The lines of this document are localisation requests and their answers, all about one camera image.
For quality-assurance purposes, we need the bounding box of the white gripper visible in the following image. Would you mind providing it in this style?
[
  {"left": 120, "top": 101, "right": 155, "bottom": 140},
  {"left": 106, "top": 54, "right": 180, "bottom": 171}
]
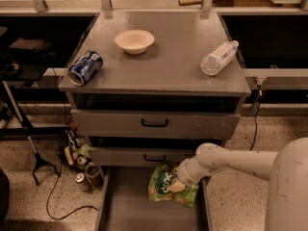
[{"left": 167, "top": 158, "right": 204, "bottom": 193}]

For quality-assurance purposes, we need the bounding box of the green rice chip bag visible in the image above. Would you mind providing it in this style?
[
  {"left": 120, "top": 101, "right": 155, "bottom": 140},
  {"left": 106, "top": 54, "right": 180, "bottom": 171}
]
[{"left": 147, "top": 164, "right": 199, "bottom": 208}]

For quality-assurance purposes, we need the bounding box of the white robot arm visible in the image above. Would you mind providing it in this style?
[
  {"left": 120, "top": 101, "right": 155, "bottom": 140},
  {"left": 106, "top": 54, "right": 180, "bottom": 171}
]
[{"left": 168, "top": 138, "right": 308, "bottom": 231}]

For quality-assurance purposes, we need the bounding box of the grey open bottom drawer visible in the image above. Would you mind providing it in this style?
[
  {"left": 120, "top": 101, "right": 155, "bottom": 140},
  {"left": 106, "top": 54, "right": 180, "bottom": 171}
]
[{"left": 94, "top": 167, "right": 212, "bottom": 231}]

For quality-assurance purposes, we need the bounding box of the grey middle drawer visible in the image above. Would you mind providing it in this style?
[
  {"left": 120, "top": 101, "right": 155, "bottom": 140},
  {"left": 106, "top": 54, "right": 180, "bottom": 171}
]
[{"left": 89, "top": 147, "right": 196, "bottom": 167}]

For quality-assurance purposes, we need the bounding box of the grey drawer cabinet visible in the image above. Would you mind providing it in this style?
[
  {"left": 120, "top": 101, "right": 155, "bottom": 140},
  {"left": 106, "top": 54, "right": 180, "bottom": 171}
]
[{"left": 58, "top": 10, "right": 252, "bottom": 178}]

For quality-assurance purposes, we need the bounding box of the grey top drawer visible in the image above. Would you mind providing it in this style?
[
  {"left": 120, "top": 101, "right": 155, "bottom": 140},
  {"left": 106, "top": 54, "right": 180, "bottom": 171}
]
[{"left": 71, "top": 109, "right": 240, "bottom": 141}]

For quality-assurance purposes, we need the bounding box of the brown cup on floor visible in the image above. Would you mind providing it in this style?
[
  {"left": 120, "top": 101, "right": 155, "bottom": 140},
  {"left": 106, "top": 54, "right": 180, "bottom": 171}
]
[{"left": 85, "top": 164, "right": 103, "bottom": 187}]

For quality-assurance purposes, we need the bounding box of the silver can on floor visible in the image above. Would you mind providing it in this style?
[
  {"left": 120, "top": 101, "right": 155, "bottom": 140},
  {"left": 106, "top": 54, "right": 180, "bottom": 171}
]
[{"left": 75, "top": 172, "right": 90, "bottom": 192}]

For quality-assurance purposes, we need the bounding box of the small can on floor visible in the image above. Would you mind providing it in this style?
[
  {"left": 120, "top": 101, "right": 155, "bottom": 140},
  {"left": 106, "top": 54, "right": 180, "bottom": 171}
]
[{"left": 77, "top": 156, "right": 88, "bottom": 167}]

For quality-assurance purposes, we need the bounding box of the clear plastic water bottle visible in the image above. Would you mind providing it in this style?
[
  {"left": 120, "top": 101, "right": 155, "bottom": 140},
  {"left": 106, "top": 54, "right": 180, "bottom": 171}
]
[{"left": 200, "top": 40, "right": 239, "bottom": 76}]

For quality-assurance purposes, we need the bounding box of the black grabber tool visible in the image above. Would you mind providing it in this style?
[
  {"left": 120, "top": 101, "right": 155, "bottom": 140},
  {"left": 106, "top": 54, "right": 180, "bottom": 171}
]
[{"left": 2, "top": 81, "right": 61, "bottom": 186}]

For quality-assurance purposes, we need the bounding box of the blue soda can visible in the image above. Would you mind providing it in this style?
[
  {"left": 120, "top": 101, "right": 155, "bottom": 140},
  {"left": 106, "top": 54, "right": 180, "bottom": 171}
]
[{"left": 68, "top": 51, "right": 103, "bottom": 87}]

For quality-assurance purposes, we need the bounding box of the wooden stick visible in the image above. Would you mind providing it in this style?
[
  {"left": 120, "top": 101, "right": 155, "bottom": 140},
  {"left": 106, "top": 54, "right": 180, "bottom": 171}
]
[{"left": 178, "top": 0, "right": 203, "bottom": 6}]

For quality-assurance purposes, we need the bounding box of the black box on shelf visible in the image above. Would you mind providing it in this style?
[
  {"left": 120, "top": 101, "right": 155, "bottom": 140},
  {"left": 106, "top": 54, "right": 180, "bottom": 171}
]
[{"left": 9, "top": 38, "right": 52, "bottom": 53}]

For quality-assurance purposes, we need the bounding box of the black cable on floor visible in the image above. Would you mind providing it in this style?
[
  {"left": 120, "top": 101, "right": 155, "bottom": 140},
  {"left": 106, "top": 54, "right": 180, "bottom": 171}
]
[{"left": 45, "top": 164, "right": 99, "bottom": 221}]

